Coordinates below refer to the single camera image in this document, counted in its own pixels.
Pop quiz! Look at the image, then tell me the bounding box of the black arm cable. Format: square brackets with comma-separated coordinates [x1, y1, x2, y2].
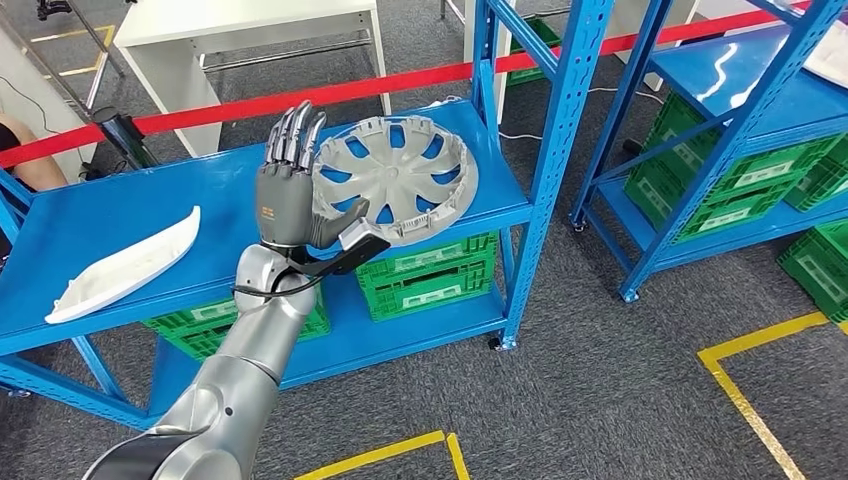
[231, 261, 326, 299]

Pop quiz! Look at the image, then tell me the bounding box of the white partition panel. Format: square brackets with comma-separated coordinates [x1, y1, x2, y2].
[0, 23, 81, 185]

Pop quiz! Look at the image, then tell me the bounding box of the blue metal shelf rack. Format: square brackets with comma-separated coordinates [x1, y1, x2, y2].
[0, 0, 621, 432]
[570, 0, 848, 304]

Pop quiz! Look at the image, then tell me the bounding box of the person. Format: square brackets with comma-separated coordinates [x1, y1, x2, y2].
[0, 112, 69, 193]

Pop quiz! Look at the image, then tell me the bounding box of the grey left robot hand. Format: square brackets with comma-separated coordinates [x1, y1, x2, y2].
[254, 100, 371, 252]

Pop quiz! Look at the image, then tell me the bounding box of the white table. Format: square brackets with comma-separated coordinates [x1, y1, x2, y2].
[113, 0, 392, 158]

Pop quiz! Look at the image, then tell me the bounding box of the silver wheel hubcap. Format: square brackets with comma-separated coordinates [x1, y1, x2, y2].
[311, 115, 480, 248]

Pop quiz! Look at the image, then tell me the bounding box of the red barrier belt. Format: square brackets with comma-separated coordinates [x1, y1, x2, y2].
[0, 0, 813, 170]

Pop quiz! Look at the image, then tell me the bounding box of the white curved plastic part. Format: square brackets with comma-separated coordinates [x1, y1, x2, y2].
[44, 205, 202, 326]

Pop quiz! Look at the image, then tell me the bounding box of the white plastic panel part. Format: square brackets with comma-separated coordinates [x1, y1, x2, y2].
[801, 19, 848, 91]

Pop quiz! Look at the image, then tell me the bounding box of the black stanchion post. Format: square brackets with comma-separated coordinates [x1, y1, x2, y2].
[90, 105, 160, 172]

